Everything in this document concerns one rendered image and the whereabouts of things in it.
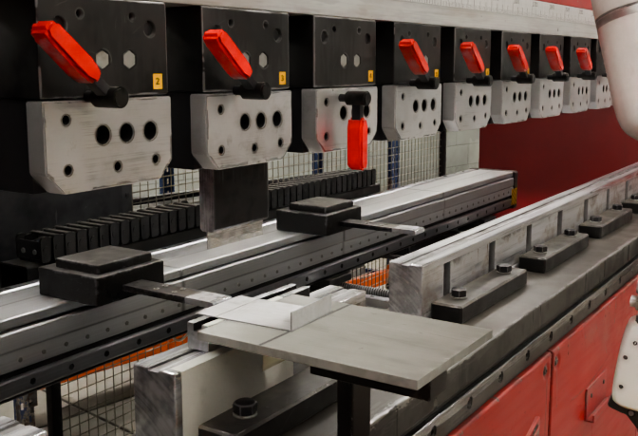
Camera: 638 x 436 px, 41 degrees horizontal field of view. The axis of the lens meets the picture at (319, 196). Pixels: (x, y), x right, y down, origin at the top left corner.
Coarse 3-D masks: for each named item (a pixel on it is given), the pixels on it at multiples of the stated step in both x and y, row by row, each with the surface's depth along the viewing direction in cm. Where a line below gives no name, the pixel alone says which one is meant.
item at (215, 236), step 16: (208, 176) 93; (224, 176) 94; (240, 176) 97; (256, 176) 99; (208, 192) 94; (224, 192) 95; (240, 192) 97; (256, 192) 100; (208, 208) 94; (224, 208) 95; (240, 208) 97; (256, 208) 100; (208, 224) 94; (224, 224) 95; (240, 224) 98; (256, 224) 102; (208, 240) 94; (224, 240) 97
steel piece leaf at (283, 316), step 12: (264, 300) 103; (324, 300) 97; (228, 312) 98; (240, 312) 98; (252, 312) 98; (264, 312) 98; (276, 312) 98; (288, 312) 98; (300, 312) 92; (312, 312) 95; (324, 312) 97; (252, 324) 94; (264, 324) 93; (276, 324) 93; (288, 324) 93; (300, 324) 93
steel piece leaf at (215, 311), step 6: (228, 300) 103; (234, 300) 103; (240, 300) 103; (246, 300) 103; (252, 300) 103; (216, 306) 100; (222, 306) 100; (228, 306) 100; (234, 306) 100; (240, 306) 100; (198, 312) 98; (204, 312) 98; (210, 312) 98; (216, 312) 98; (222, 312) 98
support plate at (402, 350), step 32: (320, 320) 95; (352, 320) 95; (384, 320) 95; (416, 320) 95; (256, 352) 87; (288, 352) 85; (320, 352) 85; (352, 352) 85; (384, 352) 85; (416, 352) 85; (448, 352) 85; (416, 384) 78
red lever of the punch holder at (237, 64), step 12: (204, 36) 82; (216, 36) 81; (228, 36) 82; (216, 48) 82; (228, 48) 82; (228, 60) 83; (240, 60) 84; (228, 72) 85; (240, 72) 85; (252, 72) 86; (252, 84) 87; (264, 84) 87; (252, 96) 87; (264, 96) 87
